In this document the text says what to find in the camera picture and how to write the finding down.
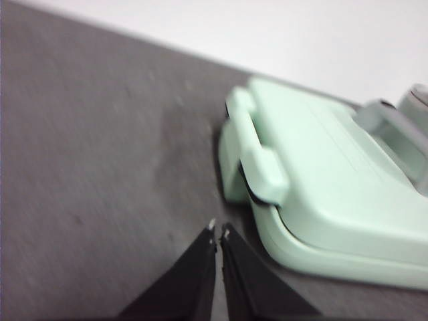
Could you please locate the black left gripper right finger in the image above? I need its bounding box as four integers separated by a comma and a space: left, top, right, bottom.
219, 222, 322, 321

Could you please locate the mint green breakfast machine base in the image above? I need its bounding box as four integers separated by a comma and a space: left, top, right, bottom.
219, 125, 428, 288

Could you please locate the mint green griddle cover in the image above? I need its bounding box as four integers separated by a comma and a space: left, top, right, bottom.
223, 77, 428, 267

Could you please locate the chrome griddle cover handle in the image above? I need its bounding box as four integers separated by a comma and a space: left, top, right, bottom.
354, 98, 428, 190

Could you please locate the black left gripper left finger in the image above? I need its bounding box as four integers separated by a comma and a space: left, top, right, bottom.
118, 219, 219, 321

